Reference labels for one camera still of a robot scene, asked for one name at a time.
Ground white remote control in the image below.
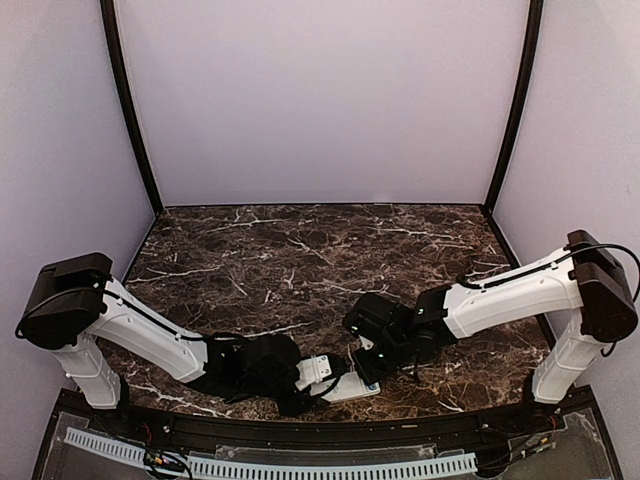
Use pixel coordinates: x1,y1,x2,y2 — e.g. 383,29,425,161
321,372,381,403

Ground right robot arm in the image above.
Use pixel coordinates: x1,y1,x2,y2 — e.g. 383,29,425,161
343,230,639,434

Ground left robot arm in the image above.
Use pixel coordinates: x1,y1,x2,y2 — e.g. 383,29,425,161
15,253,339,436

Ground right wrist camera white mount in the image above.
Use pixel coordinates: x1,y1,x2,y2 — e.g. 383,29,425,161
359,336,373,350

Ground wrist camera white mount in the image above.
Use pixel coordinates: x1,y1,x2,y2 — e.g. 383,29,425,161
295,353,349,391
359,336,373,350

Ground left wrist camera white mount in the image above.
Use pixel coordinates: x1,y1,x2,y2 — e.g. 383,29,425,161
295,353,349,391

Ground white slotted cable duct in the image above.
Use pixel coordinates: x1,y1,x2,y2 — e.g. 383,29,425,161
64,427,477,479

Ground black front table rail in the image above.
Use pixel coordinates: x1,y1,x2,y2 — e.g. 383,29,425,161
54,387,594,451

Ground right black frame post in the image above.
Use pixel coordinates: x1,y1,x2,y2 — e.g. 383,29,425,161
483,0,544,217

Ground black frame post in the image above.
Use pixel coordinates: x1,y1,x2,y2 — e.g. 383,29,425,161
483,0,544,217
99,0,164,216

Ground left black frame post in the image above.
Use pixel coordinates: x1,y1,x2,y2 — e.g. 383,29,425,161
99,0,164,216

